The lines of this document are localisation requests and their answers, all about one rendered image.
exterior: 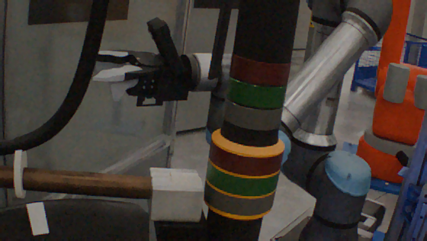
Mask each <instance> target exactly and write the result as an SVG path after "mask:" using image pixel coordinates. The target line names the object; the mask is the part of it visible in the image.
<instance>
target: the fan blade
mask: <svg viewBox="0 0 427 241"><path fill-rule="evenodd" d="M40 202H43V206H44V211H45V216H46V221H47V225H48V230H49V232H48V233H42V234H40V235H39V234H37V235H35V236H34V234H33V230H32V226H31V222H30V218H29V214H28V210H27V204H32V203H40ZM0 230H2V232H3V235H4V238H5V241H149V215H148V213H147V212H146V211H145V210H144V209H143V208H142V207H141V206H140V205H139V204H134V203H131V202H125V201H112V200H104V199H91V198H82V199H76V198H70V199H63V198H62V199H56V200H53V199H51V200H45V201H32V202H29V203H27V202H26V203H23V204H16V205H11V206H9V207H1V208H0Z"/></svg>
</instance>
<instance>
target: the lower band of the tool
mask: <svg viewBox="0 0 427 241"><path fill-rule="evenodd" d="M220 130H221V129H219V130H216V131H215V132H213V134H212V141H213V142H214V143H215V144H217V145H218V146H219V147H220V148H222V149H224V150H227V151H229V152H231V153H235V154H238V155H241V156H250V157H259V158H264V157H272V156H277V155H279V154H281V153H282V152H283V151H284V143H283V142H282V141H281V140H280V139H279V138H278V142H277V143H276V144H275V145H273V146H268V147H253V146H243V145H240V144H238V143H234V142H231V141H230V140H228V139H225V138H223V137H222V136H221V134H220ZM209 161H210V159H209ZM210 163H211V165H212V166H215V165H214V164H213V163H212V162H211V161H210ZM215 167H216V168H218V169H219V170H221V171H223V172H226V173H227V174H230V175H235V176H238V177H242V178H266V177H269V176H272V175H275V174H277V173H278V172H280V170H279V171H278V172H276V173H275V174H271V175H267V176H246V175H238V174H235V173H232V172H228V171H227V170H224V169H222V168H220V167H218V166H215ZM206 180H207V179H206ZM207 183H208V184H209V185H210V186H211V187H213V188H214V189H216V190H218V191H219V192H221V193H224V194H226V195H229V196H232V197H234V196H235V197H239V198H263V197H267V196H269V195H270V194H273V193H274V192H275V190H276V189H275V190H274V191H273V192H272V193H270V194H266V195H262V196H242V195H240V196H238V195H234V194H229V193H226V192H225V191H221V190H220V189H218V188H216V187H214V186H213V185H211V184H210V183H209V182H208V180H207ZM203 199H204V198H203ZM204 203H205V204H206V205H207V206H208V207H209V208H210V209H211V210H212V211H214V212H215V213H217V214H219V215H221V216H223V217H228V218H232V219H236V220H254V219H258V218H260V217H263V216H265V215H266V214H268V212H269V211H270V210H271V209H270V210H269V211H267V212H265V213H263V214H258V215H252V216H243V215H239V216H237V215H233V214H228V213H225V212H222V211H221V210H218V209H216V208H214V207H212V206H210V205H209V204H208V203H207V202H206V201H205V199H204Z"/></svg>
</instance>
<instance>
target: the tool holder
mask: <svg viewBox="0 0 427 241"><path fill-rule="evenodd" d="M170 172H177V173H195V174H198V173H197V170H194V169H161V168H150V169H149V176H152V177H153V179H152V181H151V188H150V191H151V196H150V199H147V202H148V209H149V217H150V220H151V221H153V222H154V228H155V231H156V239H157V241H207V238H208V233H209V227H208V225H207V221H206V218H205V216H204V209H203V197H204V191H203V188H202V186H201V184H200V185H179V184H172V182H170V181H168V178H167V176H170Z"/></svg>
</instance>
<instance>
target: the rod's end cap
mask: <svg viewBox="0 0 427 241"><path fill-rule="evenodd" d="M167 178H168V181H170V182H172V184H179V185H200V184H201V178H200V177H199V176H198V174H195V173H177V172H170V176H167Z"/></svg>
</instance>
